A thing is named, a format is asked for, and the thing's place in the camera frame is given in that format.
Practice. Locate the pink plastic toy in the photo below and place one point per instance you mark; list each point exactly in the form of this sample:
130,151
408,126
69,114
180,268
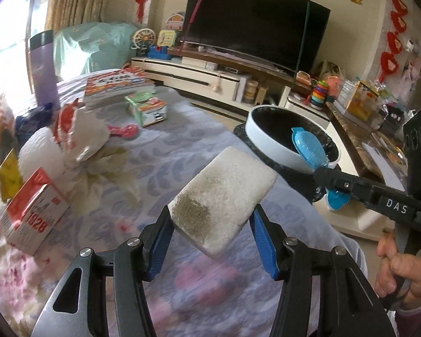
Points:
127,132

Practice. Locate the red white cardboard box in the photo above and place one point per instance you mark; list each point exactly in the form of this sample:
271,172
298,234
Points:
33,212

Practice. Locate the large black television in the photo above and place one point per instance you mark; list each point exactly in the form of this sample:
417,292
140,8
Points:
286,33

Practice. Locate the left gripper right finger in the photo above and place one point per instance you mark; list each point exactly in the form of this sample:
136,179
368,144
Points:
269,238

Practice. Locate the crumpled white tissue paper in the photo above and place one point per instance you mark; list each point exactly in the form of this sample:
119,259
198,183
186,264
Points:
90,159

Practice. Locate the ferris wheel toy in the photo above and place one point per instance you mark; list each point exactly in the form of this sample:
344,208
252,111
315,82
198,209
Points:
143,39

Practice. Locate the teal covered furniture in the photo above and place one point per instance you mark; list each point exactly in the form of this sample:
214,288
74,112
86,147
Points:
92,47

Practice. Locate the white TV cabinet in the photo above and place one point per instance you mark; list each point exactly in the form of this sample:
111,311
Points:
224,89

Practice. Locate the white foam net roll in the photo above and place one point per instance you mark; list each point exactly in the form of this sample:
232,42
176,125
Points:
41,151

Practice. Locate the white sponge block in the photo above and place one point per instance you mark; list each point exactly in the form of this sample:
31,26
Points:
216,204

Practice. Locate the green white small carton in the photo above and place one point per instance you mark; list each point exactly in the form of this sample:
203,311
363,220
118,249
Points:
145,109

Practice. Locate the person's right hand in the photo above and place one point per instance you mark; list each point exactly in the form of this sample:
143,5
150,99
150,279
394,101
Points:
394,264

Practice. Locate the purple thermos bottle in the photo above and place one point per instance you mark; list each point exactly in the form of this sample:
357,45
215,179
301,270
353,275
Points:
41,54

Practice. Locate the rainbow stacking ring toy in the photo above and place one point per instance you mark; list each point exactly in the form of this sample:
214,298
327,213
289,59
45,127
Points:
319,95

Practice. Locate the dark blue plastic bag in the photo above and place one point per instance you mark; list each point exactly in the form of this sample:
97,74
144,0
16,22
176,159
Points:
29,123

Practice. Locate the white black-lined trash bin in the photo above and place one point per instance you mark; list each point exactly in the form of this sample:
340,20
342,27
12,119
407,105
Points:
269,128

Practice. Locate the yellow snack packet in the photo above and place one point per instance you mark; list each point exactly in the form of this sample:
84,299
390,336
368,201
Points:
10,178

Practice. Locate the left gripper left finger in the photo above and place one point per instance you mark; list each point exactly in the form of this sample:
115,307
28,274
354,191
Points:
156,239

